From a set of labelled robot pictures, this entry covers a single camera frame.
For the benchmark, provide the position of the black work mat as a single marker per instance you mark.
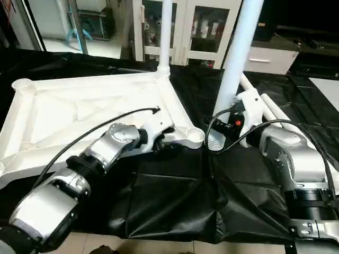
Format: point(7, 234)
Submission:
point(175, 201)

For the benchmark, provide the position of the white drawer unit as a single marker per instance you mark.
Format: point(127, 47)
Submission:
point(265, 59)

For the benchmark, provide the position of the white plastic table top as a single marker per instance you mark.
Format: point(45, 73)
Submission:
point(63, 106)

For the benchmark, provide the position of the black low shelf unit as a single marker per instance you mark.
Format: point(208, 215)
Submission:
point(302, 21)

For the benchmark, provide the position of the white plastic table leg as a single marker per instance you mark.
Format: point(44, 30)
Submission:
point(165, 37)
point(238, 58)
point(249, 83)
point(273, 106)

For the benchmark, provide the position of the white glass door cabinet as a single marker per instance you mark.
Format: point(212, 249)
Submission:
point(201, 32)

